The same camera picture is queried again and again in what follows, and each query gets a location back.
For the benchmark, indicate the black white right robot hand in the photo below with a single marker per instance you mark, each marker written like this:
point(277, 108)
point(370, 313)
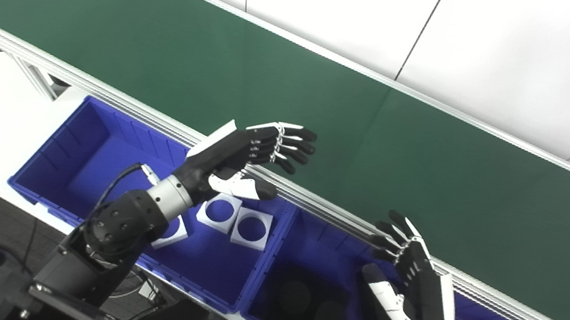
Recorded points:
point(425, 305)

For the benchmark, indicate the black robot torso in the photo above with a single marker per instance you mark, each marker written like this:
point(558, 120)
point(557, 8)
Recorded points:
point(93, 316)

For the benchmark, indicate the blue plastic bin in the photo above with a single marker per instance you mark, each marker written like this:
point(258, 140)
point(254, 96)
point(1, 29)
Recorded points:
point(317, 247)
point(75, 160)

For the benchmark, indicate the green conveyor belt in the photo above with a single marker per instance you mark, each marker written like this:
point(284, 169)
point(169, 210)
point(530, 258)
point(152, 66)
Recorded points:
point(332, 217)
point(324, 115)

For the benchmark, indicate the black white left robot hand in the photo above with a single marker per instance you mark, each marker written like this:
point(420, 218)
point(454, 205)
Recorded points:
point(219, 157)

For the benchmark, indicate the aluminium conveyor leg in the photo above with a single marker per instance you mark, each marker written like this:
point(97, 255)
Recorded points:
point(39, 78)

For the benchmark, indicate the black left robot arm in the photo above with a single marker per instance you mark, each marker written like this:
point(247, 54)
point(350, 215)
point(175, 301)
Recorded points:
point(122, 226)

